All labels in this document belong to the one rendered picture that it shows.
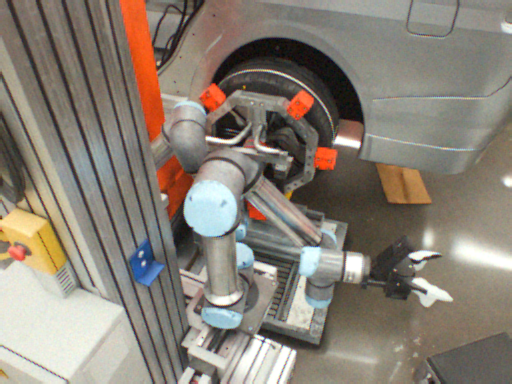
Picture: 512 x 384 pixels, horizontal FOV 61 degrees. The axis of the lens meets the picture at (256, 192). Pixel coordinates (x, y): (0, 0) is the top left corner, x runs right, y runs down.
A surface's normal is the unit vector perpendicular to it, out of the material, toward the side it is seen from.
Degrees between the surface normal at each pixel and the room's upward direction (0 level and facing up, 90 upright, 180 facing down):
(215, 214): 82
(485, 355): 0
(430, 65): 90
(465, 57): 90
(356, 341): 0
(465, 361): 0
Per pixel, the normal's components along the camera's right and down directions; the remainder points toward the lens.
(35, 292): -0.01, -0.74
